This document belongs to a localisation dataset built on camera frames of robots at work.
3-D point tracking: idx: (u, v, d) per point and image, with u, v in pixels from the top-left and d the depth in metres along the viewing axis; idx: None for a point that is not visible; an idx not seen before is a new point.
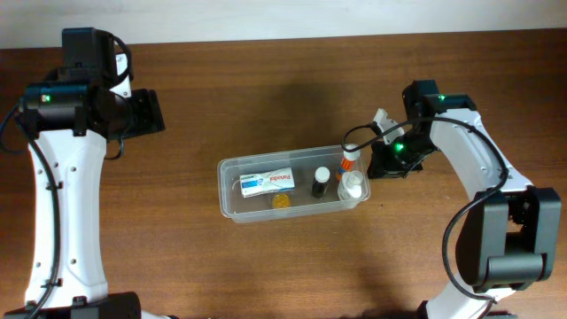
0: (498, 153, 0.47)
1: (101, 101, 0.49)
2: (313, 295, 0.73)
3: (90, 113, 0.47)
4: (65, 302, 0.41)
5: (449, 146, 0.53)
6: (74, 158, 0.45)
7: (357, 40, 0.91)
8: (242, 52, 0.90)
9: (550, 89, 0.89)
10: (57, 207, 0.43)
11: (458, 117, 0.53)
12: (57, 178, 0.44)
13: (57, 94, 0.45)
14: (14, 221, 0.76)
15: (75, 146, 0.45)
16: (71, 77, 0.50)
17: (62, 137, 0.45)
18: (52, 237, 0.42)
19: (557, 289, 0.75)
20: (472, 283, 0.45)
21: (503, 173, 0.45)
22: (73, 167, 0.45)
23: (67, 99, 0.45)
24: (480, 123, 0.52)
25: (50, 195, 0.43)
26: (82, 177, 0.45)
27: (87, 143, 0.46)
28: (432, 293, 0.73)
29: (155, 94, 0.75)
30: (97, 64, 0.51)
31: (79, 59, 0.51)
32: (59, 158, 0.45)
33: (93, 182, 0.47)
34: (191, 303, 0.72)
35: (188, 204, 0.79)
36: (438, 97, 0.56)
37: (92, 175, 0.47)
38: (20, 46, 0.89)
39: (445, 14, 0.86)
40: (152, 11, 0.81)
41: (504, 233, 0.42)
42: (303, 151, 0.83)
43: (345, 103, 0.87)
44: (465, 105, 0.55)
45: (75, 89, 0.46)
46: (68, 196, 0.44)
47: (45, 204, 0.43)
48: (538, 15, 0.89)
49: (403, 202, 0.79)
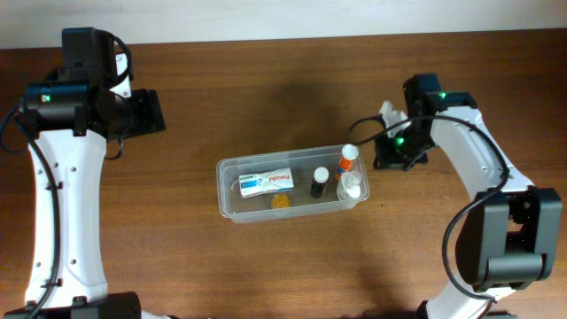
0: (499, 154, 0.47)
1: (101, 100, 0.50)
2: (313, 295, 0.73)
3: (89, 113, 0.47)
4: (65, 302, 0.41)
5: (450, 144, 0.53)
6: (74, 158, 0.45)
7: (357, 40, 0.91)
8: (242, 52, 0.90)
9: (553, 89, 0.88)
10: (57, 207, 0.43)
11: (459, 115, 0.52)
12: (57, 178, 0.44)
13: (57, 94, 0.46)
14: (15, 220, 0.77)
15: (75, 146, 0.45)
16: (71, 76, 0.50)
17: (62, 137, 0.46)
18: (52, 237, 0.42)
19: (559, 290, 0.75)
20: (471, 282, 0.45)
21: (504, 174, 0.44)
22: (73, 167, 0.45)
23: (68, 99, 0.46)
24: (480, 122, 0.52)
25: (50, 195, 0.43)
26: (82, 177, 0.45)
27: (86, 143, 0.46)
28: (432, 294, 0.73)
29: (155, 93, 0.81)
30: (97, 65, 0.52)
31: (79, 60, 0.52)
32: (59, 158, 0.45)
33: (93, 181, 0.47)
34: (190, 303, 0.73)
35: (188, 204, 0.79)
36: (439, 95, 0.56)
37: (92, 174, 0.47)
38: (23, 47, 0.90)
39: (446, 14, 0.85)
40: (152, 11, 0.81)
41: (504, 233, 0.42)
42: (303, 151, 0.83)
43: (345, 103, 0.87)
44: (466, 102, 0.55)
45: (75, 90, 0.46)
46: (68, 196, 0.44)
47: (45, 204, 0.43)
48: (539, 14, 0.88)
49: (404, 203, 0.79)
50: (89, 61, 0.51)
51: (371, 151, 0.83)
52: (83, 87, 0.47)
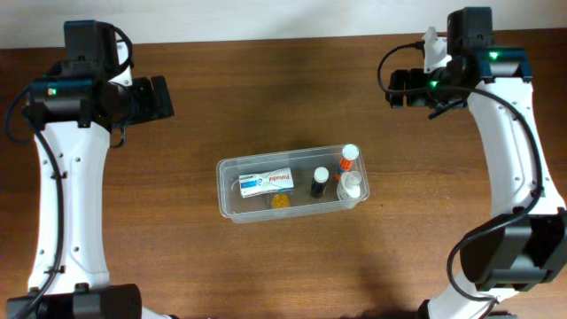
0: (537, 166, 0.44)
1: (104, 94, 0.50)
2: (313, 294, 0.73)
3: (95, 106, 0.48)
4: (67, 289, 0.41)
5: (486, 131, 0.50)
6: (79, 149, 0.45)
7: (356, 41, 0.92)
8: (242, 53, 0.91)
9: (552, 89, 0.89)
10: (61, 197, 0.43)
11: (506, 93, 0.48)
12: (61, 168, 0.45)
13: (62, 88, 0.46)
14: (15, 218, 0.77)
15: (80, 137, 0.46)
16: (74, 70, 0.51)
17: (67, 128, 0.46)
18: (56, 226, 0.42)
19: (560, 290, 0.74)
20: (473, 280, 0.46)
21: (538, 192, 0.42)
22: (78, 158, 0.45)
23: (73, 92, 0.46)
24: (529, 107, 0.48)
25: (54, 184, 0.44)
26: (87, 167, 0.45)
27: (90, 136, 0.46)
28: (433, 294, 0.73)
29: (160, 80, 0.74)
30: (100, 57, 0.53)
31: (81, 53, 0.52)
32: (64, 149, 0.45)
33: (97, 172, 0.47)
34: (190, 302, 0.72)
35: (188, 203, 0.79)
36: (493, 57, 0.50)
37: (96, 164, 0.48)
38: (24, 47, 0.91)
39: (444, 15, 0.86)
40: (153, 11, 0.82)
41: (520, 249, 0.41)
42: (303, 151, 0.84)
43: (345, 103, 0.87)
44: (517, 73, 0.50)
45: (80, 84, 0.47)
46: (73, 185, 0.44)
47: (50, 193, 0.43)
48: (537, 15, 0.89)
49: (404, 202, 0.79)
50: (90, 54, 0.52)
51: (371, 151, 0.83)
52: (88, 81, 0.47)
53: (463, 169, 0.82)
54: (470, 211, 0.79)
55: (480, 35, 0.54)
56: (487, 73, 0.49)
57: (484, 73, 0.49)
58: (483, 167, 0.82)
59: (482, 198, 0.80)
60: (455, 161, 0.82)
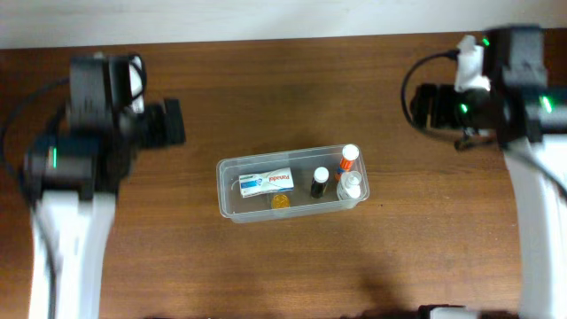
0: None
1: (113, 157, 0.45)
2: (312, 295, 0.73)
3: (101, 179, 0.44)
4: None
5: (527, 203, 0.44)
6: (79, 230, 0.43)
7: (356, 40, 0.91)
8: (242, 53, 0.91)
9: None
10: (53, 278, 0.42)
11: (553, 164, 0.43)
12: (57, 250, 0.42)
13: (65, 153, 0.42)
14: (16, 219, 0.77)
15: (80, 223, 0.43)
16: (81, 121, 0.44)
17: (69, 211, 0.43)
18: (47, 304, 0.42)
19: None
20: None
21: None
22: (77, 238, 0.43)
23: (77, 159, 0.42)
24: None
25: (48, 267, 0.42)
26: (82, 252, 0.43)
27: (93, 221, 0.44)
28: (433, 294, 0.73)
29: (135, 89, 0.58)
30: (109, 99, 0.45)
31: (88, 96, 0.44)
32: (63, 229, 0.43)
33: (93, 251, 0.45)
34: (190, 302, 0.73)
35: (188, 204, 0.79)
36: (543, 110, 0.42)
37: (95, 245, 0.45)
38: (22, 47, 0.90)
39: (445, 13, 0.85)
40: (153, 11, 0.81)
41: None
42: (303, 151, 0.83)
43: (345, 102, 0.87)
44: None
45: (88, 151, 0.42)
46: (66, 268, 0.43)
47: (40, 261, 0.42)
48: (539, 14, 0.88)
49: (404, 203, 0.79)
50: (97, 97, 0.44)
51: (371, 151, 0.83)
52: (94, 147, 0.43)
53: (464, 169, 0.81)
54: (470, 211, 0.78)
55: (526, 60, 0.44)
56: (533, 135, 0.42)
57: (531, 136, 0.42)
58: (485, 167, 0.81)
59: (483, 198, 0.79)
60: (456, 161, 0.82)
